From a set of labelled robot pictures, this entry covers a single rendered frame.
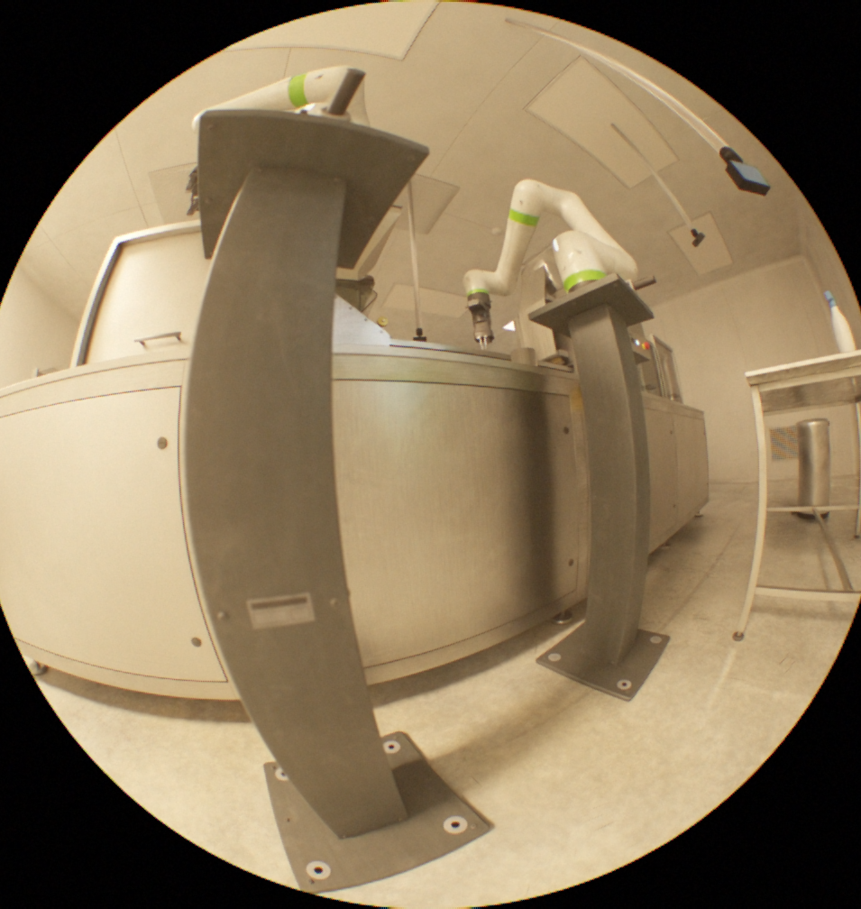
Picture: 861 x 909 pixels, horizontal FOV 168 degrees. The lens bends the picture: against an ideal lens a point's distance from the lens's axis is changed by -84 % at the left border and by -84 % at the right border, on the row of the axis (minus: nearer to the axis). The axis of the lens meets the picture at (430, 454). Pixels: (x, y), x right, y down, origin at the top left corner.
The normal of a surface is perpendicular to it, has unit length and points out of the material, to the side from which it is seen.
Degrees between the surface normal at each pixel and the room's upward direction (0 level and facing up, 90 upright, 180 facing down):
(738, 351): 90
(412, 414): 90
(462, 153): 180
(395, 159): 180
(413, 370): 90
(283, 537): 90
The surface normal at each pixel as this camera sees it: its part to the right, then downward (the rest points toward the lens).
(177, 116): 0.07, 1.00
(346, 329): 0.41, -0.07
